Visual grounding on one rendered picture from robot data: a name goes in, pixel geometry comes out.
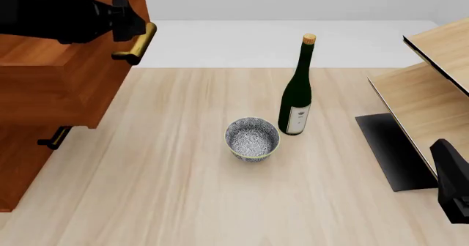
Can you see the red-brown wooden drawer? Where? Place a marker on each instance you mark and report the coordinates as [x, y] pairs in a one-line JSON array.
[[84, 78]]

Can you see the blue patterned bowl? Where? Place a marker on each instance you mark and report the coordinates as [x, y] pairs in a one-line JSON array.
[[252, 140]]

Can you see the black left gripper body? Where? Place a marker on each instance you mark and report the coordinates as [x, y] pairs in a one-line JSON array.
[[120, 23]]

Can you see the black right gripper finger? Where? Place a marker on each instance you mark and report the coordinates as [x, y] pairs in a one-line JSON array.
[[451, 169]]

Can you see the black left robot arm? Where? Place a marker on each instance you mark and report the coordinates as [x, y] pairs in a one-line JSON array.
[[40, 10]]

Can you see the red-brown wooden cabinet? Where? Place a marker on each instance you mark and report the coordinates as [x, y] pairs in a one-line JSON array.
[[16, 172]]

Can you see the dark green wine bottle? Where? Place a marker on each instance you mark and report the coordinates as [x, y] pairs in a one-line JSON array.
[[296, 103]]

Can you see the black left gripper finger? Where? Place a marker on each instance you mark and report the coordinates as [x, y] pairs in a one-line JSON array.
[[138, 23]]

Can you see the pale wooden shelf rack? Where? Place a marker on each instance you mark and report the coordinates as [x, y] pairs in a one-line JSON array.
[[421, 100]]

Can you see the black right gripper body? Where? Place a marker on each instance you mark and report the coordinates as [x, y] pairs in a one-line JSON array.
[[456, 211]]

